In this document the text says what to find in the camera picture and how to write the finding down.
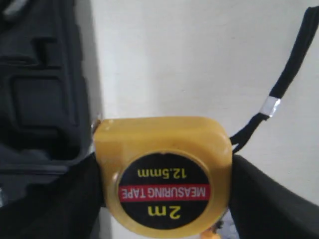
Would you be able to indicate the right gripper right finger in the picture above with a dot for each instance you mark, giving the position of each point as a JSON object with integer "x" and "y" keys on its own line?
{"x": 264, "y": 209}

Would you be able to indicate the orange black handled pliers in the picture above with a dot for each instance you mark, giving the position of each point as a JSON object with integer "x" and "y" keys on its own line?
{"x": 220, "y": 230}

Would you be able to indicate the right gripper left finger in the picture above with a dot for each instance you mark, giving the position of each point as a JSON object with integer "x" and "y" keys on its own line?
{"x": 66, "y": 208}

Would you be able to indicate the black plastic tool case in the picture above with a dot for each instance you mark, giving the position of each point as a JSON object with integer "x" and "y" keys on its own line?
{"x": 44, "y": 103}

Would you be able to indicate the yellow measuring tape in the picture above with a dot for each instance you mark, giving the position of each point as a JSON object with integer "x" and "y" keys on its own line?
{"x": 170, "y": 177}

